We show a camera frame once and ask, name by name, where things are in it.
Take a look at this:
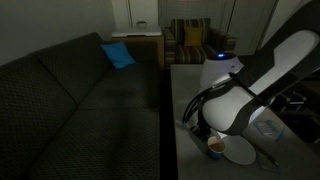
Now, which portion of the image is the blue cushion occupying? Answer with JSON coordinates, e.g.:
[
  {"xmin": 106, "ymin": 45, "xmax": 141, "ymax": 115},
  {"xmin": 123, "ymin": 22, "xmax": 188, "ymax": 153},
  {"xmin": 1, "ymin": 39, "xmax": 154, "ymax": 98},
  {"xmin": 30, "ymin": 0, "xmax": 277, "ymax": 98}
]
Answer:
[{"xmin": 101, "ymin": 42, "xmax": 136, "ymax": 69}]

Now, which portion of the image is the metal spoon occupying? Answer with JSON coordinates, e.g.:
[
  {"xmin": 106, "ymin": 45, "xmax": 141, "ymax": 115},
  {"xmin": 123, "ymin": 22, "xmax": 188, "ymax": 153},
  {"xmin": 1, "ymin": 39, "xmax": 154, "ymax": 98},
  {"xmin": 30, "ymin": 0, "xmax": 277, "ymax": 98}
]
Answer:
[{"xmin": 248, "ymin": 139, "xmax": 279, "ymax": 166}]

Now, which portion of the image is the blue Twinings tea sachet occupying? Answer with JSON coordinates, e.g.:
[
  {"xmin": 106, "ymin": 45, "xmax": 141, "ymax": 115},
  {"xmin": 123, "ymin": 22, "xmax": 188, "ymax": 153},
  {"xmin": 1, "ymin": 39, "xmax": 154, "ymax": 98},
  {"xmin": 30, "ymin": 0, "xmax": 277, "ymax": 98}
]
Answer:
[{"xmin": 254, "ymin": 120, "xmax": 284, "ymax": 142}]

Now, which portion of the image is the yellow cushion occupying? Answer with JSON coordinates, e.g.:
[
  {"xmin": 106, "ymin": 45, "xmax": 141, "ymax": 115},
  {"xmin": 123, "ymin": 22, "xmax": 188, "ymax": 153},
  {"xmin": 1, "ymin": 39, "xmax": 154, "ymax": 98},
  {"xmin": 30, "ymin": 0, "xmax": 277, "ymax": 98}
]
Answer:
[{"xmin": 184, "ymin": 27, "xmax": 203, "ymax": 46}]

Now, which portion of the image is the striped armchair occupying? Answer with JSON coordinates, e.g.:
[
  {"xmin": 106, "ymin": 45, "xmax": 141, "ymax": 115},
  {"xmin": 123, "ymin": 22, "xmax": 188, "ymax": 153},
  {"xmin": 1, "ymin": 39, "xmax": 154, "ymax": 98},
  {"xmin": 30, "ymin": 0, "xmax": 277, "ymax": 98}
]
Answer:
[{"xmin": 163, "ymin": 18, "xmax": 236, "ymax": 68}]

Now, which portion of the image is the white top side table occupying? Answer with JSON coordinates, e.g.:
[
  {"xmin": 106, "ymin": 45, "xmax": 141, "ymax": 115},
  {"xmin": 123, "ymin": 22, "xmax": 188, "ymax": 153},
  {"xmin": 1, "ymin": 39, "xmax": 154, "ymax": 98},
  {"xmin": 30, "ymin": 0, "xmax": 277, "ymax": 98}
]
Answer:
[{"xmin": 111, "ymin": 26, "xmax": 164, "ymax": 69}]

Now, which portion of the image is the white plate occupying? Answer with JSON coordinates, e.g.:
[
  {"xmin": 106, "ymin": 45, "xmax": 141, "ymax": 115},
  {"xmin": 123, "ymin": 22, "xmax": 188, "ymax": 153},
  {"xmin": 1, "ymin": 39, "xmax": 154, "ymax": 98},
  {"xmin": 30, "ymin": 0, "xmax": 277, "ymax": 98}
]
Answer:
[{"xmin": 223, "ymin": 136, "xmax": 256, "ymax": 165}]

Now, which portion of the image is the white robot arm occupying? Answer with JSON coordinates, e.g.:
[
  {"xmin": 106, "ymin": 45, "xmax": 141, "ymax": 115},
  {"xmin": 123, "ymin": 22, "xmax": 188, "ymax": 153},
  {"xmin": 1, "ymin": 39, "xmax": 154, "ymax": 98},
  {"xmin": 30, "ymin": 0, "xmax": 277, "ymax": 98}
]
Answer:
[{"xmin": 182, "ymin": 0, "xmax": 320, "ymax": 141}]

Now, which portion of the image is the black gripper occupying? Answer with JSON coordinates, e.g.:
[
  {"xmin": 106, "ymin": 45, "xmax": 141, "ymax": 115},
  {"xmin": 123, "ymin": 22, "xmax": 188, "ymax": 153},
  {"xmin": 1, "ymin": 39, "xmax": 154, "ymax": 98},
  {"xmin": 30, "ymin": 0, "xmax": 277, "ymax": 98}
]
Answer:
[{"xmin": 191, "ymin": 121, "xmax": 211, "ymax": 140}]

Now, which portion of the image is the dark grey sofa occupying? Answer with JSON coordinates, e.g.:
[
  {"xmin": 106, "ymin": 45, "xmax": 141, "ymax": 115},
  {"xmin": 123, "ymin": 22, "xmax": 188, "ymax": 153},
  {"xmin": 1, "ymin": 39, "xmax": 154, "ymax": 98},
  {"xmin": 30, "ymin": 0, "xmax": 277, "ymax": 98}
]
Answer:
[{"xmin": 0, "ymin": 33, "xmax": 160, "ymax": 180}]

